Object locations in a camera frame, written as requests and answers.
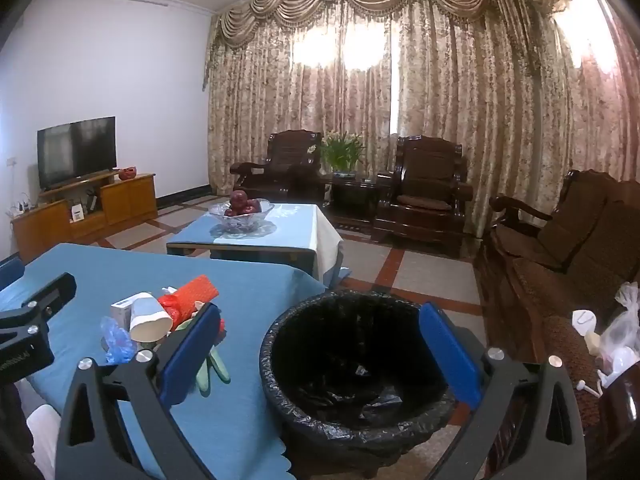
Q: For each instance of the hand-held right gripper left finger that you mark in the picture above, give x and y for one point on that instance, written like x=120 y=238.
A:
x=190 y=355

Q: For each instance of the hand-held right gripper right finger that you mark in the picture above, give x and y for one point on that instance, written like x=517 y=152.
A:
x=445 y=355

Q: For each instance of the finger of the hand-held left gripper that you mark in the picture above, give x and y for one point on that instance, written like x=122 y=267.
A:
x=47 y=300

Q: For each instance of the red plastic bag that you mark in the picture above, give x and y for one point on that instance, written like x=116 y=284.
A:
x=172 y=310

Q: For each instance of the black bag lined trash bin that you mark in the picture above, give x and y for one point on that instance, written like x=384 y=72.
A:
x=360 y=360

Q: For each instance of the green wrapper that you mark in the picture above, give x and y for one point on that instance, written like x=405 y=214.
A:
x=215 y=367

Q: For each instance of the white paper cup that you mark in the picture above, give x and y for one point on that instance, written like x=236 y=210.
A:
x=147 y=317

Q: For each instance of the blue scalloped tablecloth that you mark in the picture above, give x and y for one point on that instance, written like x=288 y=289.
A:
x=100 y=270

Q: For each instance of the small white box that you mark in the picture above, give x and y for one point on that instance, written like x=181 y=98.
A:
x=120 y=311

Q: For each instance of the blue plastic bag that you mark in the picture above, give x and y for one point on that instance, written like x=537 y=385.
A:
x=117 y=342

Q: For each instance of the white cloth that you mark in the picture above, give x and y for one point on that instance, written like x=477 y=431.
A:
x=44 y=427

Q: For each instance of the white box in cabinet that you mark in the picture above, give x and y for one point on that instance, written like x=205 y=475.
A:
x=76 y=213

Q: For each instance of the wooden television cabinet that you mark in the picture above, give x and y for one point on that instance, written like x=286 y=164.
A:
x=130 y=200

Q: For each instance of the white round object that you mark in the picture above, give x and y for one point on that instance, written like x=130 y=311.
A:
x=583 y=321

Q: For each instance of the dark wooden sofa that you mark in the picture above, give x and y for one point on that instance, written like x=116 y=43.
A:
x=560 y=270

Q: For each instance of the glass fruit bowl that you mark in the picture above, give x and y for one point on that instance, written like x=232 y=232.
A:
x=240 y=220

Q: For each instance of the red ornament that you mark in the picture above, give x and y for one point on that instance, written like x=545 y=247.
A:
x=127 y=173

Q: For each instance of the flat screen television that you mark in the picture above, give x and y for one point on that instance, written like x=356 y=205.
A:
x=75 y=152

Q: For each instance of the red apple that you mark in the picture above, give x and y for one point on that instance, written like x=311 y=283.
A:
x=252 y=206
x=238 y=197
x=230 y=210

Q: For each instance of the blue and white tablecloth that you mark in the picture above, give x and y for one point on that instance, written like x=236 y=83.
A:
x=290 y=230

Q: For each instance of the white bulb shaped object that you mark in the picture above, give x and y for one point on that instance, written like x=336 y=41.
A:
x=622 y=362

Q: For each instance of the dark wooden side table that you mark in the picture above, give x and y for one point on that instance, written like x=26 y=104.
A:
x=357 y=200

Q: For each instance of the dark wooden armchair with cushion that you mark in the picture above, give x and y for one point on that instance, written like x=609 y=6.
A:
x=425 y=175

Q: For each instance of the clear plastic bag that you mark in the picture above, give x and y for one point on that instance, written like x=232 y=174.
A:
x=625 y=325

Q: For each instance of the green potted plant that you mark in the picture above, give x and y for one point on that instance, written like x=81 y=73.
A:
x=342 y=152

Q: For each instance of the beige patterned curtain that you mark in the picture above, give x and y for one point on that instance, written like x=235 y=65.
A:
x=450 y=90

